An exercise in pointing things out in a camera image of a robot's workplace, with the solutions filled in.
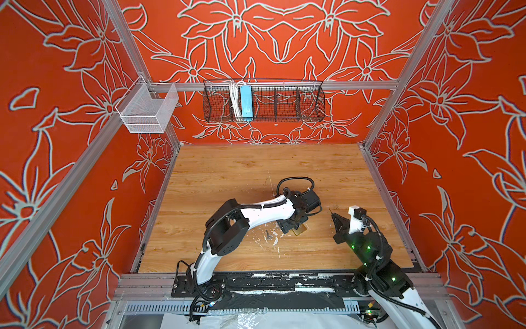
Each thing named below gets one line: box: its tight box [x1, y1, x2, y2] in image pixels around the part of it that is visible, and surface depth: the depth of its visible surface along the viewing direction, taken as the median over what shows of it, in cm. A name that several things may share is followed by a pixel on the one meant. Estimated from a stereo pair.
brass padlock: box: [291, 223, 307, 237], surface depth 87 cm
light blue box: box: [239, 84, 254, 122], surface depth 92 cm
